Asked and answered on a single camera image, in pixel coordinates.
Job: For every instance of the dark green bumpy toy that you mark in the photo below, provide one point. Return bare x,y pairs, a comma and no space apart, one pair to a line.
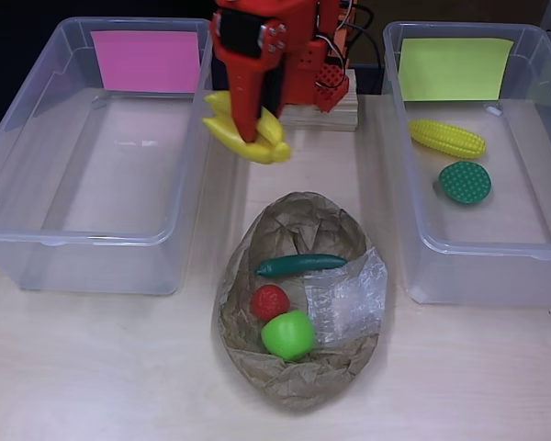
466,181

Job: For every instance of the yellow paper note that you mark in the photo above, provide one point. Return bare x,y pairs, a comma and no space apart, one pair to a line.
454,69

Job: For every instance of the pink paper note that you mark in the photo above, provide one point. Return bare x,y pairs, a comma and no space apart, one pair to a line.
147,62

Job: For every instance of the red toy strawberry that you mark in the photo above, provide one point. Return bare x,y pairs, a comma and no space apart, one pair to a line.
270,302

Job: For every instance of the yellow toy banana bunch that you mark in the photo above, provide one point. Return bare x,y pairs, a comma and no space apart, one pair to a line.
225,131

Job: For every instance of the wooden base block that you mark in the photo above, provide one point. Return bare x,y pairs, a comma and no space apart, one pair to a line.
340,121

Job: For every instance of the green toy apple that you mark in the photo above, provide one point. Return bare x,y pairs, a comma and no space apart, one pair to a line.
287,335

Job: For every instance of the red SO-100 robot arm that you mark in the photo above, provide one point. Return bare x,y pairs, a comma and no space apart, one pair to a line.
303,27

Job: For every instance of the crumpled brown paper bag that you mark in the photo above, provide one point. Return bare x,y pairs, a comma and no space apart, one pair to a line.
294,386

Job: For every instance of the red gripper with black motor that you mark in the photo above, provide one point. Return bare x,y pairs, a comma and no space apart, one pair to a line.
244,69

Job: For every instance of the dark green toy cucumber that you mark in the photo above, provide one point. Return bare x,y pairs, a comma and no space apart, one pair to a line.
303,264

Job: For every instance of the yellow toy corn cob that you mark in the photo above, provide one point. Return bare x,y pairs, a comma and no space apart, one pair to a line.
445,138

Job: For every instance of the clear plastic wrap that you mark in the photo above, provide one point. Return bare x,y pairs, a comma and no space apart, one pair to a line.
349,303

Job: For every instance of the clear plastic bin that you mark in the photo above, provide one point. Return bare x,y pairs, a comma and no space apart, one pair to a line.
119,184
477,229

